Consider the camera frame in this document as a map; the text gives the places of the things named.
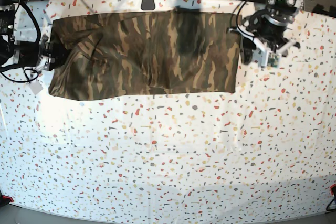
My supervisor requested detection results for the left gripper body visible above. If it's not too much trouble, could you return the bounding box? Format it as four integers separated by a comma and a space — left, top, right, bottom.
228, 26, 288, 68

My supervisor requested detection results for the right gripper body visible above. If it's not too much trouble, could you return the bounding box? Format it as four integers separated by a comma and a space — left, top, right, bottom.
38, 35, 70, 71

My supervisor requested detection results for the camouflage T-shirt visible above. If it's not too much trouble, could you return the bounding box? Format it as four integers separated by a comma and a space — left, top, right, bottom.
48, 9, 242, 101

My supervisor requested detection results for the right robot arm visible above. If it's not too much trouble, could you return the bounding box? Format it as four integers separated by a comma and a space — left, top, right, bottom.
1, 0, 70, 84

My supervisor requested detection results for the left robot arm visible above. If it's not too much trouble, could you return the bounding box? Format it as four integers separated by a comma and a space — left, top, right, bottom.
229, 0, 304, 68

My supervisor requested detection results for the red black clamp left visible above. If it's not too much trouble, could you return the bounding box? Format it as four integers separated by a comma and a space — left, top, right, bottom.
0, 192, 13, 207

